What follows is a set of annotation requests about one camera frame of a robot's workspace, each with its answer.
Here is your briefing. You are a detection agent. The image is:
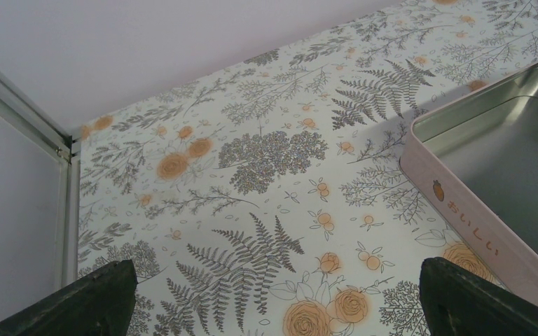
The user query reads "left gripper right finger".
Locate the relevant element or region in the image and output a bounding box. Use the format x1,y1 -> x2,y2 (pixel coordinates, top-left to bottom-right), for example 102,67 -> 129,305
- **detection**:
419,257 -> 538,335

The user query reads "floral patterned table mat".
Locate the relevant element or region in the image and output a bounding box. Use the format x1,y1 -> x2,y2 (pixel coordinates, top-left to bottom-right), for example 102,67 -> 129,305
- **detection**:
78,1 -> 538,335

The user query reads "aluminium corner post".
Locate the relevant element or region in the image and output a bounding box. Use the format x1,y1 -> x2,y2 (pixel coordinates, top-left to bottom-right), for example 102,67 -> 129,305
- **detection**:
0,72 -> 81,289

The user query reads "silver metal tin tray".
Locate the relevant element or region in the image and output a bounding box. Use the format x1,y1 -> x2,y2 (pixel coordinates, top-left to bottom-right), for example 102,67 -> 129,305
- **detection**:
399,61 -> 538,306

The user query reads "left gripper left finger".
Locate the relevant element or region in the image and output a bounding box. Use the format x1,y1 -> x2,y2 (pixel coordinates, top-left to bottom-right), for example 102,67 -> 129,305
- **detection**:
0,260 -> 138,335

